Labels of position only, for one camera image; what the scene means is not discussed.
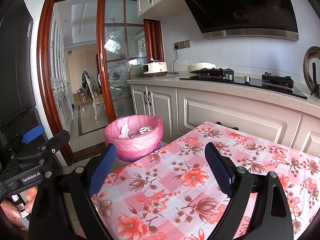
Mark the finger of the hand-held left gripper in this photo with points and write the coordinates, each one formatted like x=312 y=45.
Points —
x=32 y=132
x=58 y=140

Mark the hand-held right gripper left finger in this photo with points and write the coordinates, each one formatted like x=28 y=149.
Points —
x=102 y=172

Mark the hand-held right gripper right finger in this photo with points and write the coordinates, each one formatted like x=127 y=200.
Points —
x=220 y=170

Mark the trash bin with pink bag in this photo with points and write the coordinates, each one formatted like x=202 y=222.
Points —
x=135 y=145

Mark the person's left hand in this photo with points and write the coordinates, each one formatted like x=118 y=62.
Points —
x=15 y=210

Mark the pink floral tablecloth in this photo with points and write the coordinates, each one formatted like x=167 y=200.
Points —
x=175 y=180

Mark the white built-in room cabinets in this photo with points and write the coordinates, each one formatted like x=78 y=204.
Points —
x=60 y=92

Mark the cardboard boxes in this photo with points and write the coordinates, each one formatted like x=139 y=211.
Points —
x=80 y=97

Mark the white kitchen base cabinets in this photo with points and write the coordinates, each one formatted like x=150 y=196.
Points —
x=225 y=112

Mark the black refrigerator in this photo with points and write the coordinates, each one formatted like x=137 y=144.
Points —
x=15 y=67

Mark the black gas stove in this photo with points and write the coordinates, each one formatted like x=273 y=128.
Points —
x=250 y=81

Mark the white rice cooker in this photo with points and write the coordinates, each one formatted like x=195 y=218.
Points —
x=155 y=68

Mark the wooden sliding glass door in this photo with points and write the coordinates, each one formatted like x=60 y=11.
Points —
x=100 y=30

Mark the black lid stand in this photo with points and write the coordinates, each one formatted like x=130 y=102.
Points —
x=315 y=80

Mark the steel pot lid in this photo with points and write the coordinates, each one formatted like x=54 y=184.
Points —
x=308 y=62

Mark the black range hood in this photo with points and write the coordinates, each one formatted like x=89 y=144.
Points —
x=240 y=7

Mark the white upper cabinet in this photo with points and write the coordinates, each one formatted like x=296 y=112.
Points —
x=155 y=0

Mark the wooden door frame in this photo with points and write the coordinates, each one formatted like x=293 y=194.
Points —
x=45 y=55

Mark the metal wall outlet panel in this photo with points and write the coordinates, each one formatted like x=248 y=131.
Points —
x=183 y=44

